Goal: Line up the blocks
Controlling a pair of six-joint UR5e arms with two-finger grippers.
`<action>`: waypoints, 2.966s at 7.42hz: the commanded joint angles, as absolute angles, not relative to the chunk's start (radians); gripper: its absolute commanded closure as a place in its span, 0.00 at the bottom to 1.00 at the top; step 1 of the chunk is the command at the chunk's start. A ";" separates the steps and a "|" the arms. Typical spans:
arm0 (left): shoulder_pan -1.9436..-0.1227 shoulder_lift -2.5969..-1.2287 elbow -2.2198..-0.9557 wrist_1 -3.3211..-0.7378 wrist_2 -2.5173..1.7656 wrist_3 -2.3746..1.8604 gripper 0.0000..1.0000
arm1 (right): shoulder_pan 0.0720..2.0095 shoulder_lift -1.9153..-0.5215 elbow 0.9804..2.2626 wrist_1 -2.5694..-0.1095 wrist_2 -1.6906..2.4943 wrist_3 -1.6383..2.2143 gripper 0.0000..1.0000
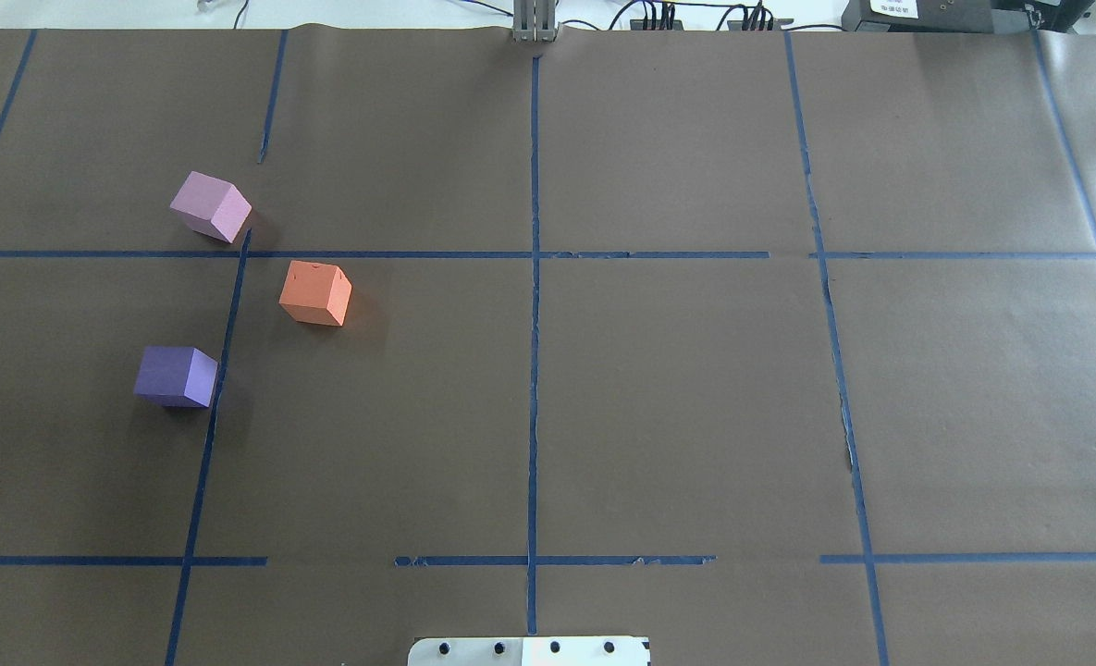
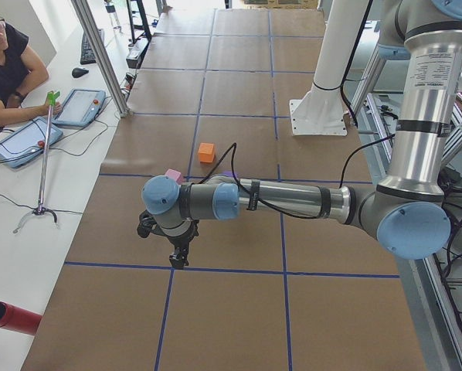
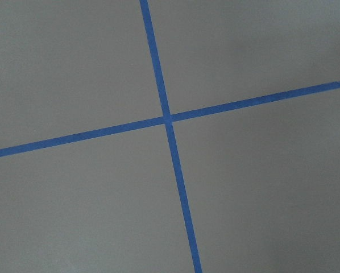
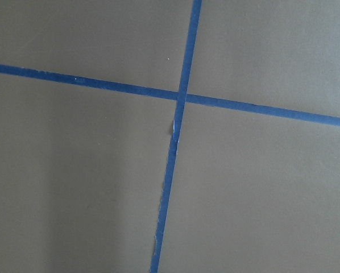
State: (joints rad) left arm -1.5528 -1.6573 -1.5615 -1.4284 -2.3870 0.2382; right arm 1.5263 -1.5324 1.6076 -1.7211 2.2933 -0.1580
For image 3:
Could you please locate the cross blue tape line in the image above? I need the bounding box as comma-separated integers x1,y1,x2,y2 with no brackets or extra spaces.
0,81,340,158

